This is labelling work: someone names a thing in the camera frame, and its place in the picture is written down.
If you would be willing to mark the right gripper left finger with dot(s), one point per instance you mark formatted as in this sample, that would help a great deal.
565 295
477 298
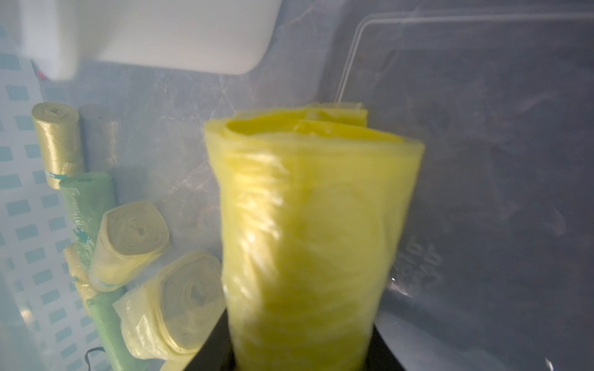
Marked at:
217 353

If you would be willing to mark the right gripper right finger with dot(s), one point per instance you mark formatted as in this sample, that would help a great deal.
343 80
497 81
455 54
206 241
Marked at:
379 356

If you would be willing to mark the clear plastic storage box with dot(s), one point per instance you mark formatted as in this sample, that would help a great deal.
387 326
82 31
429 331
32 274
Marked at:
495 265

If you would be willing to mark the yellow roll with label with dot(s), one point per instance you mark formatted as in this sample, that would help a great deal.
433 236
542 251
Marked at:
131 237

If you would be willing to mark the yellow roll under left arm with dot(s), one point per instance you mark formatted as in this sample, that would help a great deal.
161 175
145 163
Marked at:
77 273

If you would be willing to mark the green roll lower left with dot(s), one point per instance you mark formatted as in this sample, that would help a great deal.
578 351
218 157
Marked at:
108 326

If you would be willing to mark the green roll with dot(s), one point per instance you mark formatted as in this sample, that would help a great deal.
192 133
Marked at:
108 326
87 196

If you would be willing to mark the green roll upper left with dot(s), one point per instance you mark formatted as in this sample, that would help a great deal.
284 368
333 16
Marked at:
87 196

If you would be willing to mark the white lidded case with handle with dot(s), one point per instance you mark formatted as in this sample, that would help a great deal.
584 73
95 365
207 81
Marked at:
220 37

